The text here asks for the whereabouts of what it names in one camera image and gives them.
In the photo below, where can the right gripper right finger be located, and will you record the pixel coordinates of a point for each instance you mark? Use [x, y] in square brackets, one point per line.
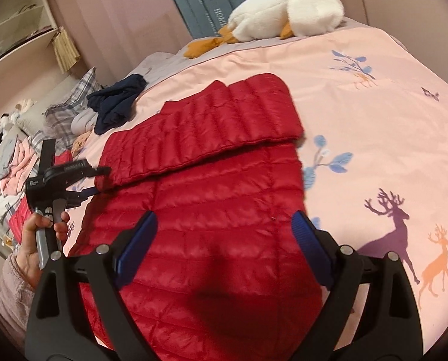
[370, 312]

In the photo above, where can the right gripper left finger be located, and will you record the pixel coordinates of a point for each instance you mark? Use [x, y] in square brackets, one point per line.
[78, 312]

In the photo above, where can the red down jacket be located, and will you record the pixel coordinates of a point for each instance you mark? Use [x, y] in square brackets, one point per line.
[224, 278]

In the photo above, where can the pink sleeve forearm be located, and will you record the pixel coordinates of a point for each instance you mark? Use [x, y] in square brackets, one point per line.
[16, 296]

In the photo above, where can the pink clothes pile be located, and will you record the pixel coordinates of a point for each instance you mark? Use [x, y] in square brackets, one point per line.
[16, 164]

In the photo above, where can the person left hand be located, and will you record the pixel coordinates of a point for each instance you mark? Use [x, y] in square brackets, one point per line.
[27, 258]

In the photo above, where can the pink-red folded down jacket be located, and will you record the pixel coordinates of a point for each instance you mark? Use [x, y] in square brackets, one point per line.
[23, 212]

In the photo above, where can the orange small cloth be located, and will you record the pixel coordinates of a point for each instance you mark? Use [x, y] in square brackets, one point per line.
[79, 143]

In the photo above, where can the plaid pillow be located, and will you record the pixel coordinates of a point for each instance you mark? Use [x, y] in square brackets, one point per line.
[58, 118]

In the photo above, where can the small plush toys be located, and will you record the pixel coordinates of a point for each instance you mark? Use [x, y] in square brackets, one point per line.
[7, 120]

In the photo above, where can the navy blue garment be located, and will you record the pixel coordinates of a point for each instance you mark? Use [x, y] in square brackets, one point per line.
[114, 104]

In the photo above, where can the yellow tassel fringe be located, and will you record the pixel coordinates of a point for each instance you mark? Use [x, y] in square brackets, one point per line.
[65, 51]

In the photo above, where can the pink curtain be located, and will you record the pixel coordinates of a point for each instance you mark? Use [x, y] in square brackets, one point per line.
[116, 35]

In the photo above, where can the pink deer print duvet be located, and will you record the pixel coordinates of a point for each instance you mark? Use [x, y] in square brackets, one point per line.
[374, 147]

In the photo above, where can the white goose plush toy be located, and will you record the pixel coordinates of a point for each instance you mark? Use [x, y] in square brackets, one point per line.
[265, 19]

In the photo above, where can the wall shelf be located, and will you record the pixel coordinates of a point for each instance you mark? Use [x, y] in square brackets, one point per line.
[26, 27]

